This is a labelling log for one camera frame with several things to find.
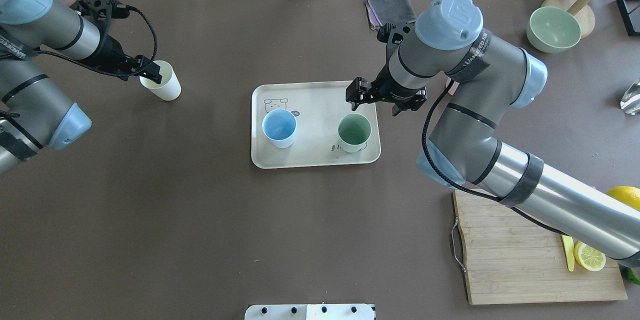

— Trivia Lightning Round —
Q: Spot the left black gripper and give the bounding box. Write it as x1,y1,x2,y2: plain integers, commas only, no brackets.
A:
77,0,163,85

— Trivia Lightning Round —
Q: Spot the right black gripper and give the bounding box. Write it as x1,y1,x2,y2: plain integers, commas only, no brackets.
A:
346,23,428,117

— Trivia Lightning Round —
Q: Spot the cream white cup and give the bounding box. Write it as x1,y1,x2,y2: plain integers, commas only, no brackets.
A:
138,60,182,101

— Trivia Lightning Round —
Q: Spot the green cup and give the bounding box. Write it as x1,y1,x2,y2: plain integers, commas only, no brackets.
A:
337,112,371,153

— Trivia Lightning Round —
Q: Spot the blue cup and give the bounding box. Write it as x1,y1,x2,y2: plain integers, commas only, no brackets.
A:
262,108,297,149

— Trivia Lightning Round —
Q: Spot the pink cup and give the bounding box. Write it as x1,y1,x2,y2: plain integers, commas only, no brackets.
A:
446,78,459,96

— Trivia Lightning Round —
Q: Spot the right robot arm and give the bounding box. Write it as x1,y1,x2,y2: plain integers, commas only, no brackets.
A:
345,0,640,268

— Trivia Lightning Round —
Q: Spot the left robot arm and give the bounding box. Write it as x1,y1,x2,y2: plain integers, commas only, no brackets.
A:
0,0,163,174

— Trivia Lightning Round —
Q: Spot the beige rabbit tray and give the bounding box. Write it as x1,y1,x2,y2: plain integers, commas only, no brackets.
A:
251,80,381,169

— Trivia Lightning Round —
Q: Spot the purple cloth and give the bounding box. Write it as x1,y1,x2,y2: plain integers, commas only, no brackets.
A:
365,0,381,31

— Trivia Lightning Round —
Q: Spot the grey cloth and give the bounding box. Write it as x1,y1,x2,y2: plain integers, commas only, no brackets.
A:
365,0,417,27

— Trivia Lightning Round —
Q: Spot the green bowl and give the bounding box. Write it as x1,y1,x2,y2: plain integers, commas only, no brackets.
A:
526,7,582,54

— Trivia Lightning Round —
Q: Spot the bamboo cutting board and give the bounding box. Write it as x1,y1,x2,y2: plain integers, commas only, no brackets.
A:
452,190,627,306

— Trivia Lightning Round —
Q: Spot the yellow plastic knife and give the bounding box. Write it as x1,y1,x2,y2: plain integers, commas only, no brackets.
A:
560,235,576,272

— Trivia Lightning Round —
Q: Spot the yellow lemon upper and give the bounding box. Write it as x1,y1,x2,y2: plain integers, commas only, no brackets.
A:
606,186,640,211

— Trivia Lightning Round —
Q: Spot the lemon slice upper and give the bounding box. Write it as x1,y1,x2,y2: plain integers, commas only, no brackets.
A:
573,241,607,272

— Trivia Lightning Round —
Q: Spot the green lime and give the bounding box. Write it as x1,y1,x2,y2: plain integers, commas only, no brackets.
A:
626,268,640,286

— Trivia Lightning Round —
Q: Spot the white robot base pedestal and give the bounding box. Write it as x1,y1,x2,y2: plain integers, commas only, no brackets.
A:
244,302,377,320

